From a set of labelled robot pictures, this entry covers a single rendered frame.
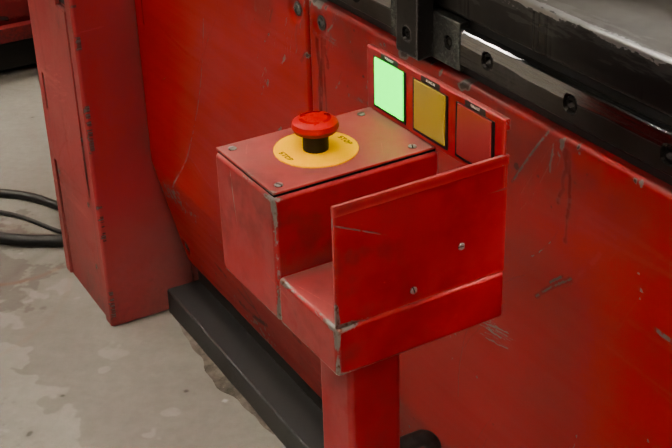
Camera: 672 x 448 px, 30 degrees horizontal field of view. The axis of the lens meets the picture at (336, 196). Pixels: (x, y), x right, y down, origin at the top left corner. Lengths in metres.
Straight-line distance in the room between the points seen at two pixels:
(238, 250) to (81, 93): 1.03
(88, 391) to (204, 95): 0.57
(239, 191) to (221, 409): 1.05
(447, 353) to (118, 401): 0.83
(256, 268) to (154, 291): 1.23
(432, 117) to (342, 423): 0.29
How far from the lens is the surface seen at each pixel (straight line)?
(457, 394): 1.41
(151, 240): 2.23
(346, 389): 1.10
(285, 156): 1.04
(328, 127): 1.03
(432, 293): 0.99
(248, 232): 1.05
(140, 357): 2.20
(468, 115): 1.00
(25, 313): 2.37
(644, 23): 1.07
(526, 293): 1.23
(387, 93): 1.10
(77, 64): 2.06
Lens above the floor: 1.23
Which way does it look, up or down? 27 degrees down
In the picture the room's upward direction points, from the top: 2 degrees counter-clockwise
